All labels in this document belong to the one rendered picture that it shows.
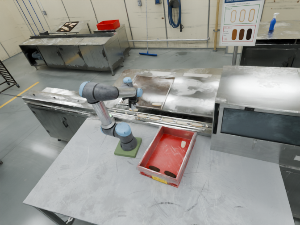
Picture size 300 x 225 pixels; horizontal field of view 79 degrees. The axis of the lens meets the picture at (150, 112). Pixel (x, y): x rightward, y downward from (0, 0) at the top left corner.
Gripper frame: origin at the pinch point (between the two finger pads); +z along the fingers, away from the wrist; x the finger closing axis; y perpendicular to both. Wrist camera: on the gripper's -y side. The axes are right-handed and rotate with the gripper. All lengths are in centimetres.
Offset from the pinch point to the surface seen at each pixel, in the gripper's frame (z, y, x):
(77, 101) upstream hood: 1, -75, -1
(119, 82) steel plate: 12, -56, 61
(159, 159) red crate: 11, 44, -43
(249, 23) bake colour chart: -55, 95, 78
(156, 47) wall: 90, -135, 369
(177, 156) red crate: 11, 57, -36
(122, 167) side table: 12, 17, -59
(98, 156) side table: 12, -9, -55
